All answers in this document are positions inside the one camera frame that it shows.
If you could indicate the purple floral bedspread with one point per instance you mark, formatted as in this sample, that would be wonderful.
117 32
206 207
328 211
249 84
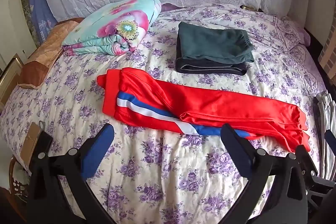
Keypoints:
157 161

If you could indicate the dark green pants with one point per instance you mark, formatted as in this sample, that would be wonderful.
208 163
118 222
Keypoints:
210 43

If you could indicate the blue printed cloth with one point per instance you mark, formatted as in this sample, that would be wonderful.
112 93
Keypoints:
39 11

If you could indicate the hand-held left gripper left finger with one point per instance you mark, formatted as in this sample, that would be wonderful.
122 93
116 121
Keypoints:
97 153

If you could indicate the black pants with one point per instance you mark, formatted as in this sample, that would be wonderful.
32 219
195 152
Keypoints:
210 68

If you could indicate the black bed frame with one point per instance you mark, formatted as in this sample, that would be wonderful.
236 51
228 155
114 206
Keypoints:
319 64

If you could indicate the red pants with striped side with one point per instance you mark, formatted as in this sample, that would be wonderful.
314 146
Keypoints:
210 106

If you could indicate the brown cardboard piece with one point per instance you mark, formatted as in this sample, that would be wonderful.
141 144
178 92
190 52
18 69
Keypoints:
30 140

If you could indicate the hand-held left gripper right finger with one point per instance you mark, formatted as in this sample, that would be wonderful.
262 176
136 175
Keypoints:
244 163

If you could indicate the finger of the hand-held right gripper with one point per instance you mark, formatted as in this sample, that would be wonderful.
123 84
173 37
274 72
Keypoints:
331 138

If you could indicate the purple floral pillow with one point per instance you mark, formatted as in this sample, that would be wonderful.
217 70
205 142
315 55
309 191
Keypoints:
291 35

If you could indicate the dark brown object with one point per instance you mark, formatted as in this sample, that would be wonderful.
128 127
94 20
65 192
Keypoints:
249 7

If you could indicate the folded floral quilt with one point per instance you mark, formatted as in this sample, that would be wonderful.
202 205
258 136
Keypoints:
105 27

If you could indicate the wooden chair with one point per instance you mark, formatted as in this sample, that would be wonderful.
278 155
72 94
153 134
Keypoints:
18 182

